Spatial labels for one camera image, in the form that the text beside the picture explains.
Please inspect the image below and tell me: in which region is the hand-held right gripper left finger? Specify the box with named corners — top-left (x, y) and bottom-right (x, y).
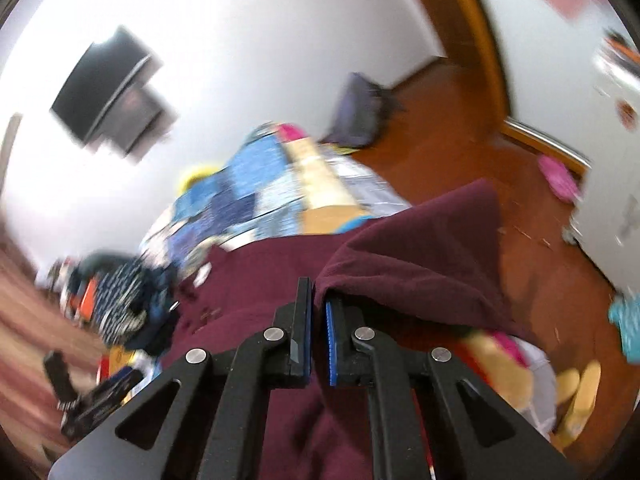
top-left (47, 276), bottom-right (313, 480)

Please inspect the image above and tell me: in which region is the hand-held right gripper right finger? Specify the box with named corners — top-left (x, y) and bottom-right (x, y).
top-left (325, 297), bottom-right (581, 480)

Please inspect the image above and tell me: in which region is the maroon garment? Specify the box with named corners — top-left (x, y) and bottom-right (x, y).
top-left (160, 177), bottom-right (533, 480)

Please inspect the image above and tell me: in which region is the pile of clothes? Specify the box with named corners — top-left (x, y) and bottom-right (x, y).
top-left (37, 250), bottom-right (181, 356)

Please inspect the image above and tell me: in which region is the orange box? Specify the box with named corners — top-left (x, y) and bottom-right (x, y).
top-left (79, 280), bottom-right (98, 322)

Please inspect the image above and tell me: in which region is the striped pink curtain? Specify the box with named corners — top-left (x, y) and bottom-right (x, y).
top-left (0, 230), bottom-right (101, 461)

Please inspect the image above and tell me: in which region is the blue patchwork blanket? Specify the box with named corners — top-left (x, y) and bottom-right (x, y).
top-left (140, 122), bottom-right (413, 271)

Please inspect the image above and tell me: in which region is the yellow padded headboard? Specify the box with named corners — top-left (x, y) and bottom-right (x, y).
top-left (177, 162), bottom-right (222, 196)

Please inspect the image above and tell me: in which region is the purple bag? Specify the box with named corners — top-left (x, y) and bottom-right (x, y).
top-left (320, 72), bottom-right (401, 148)

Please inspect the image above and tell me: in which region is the yellow slipper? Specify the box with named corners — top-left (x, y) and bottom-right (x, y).
top-left (557, 361), bottom-right (603, 451)
top-left (555, 369), bottom-right (582, 403)

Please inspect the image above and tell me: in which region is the dark panel under television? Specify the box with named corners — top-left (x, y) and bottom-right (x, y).
top-left (107, 85), bottom-right (180, 163)

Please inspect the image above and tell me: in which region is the pink slipper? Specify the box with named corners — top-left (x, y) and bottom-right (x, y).
top-left (537, 154), bottom-right (582, 204)

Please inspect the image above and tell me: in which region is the teal cloth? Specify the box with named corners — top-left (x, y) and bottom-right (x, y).
top-left (607, 292), bottom-right (640, 367)

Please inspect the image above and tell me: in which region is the white cabinet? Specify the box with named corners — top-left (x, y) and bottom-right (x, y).
top-left (562, 25), bottom-right (640, 291)

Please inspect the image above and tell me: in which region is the black wall television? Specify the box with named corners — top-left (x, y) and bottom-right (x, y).
top-left (50, 25), bottom-right (163, 143)

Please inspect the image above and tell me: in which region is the wooden door frame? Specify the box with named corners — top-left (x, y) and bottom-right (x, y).
top-left (400, 0), bottom-right (511, 121)

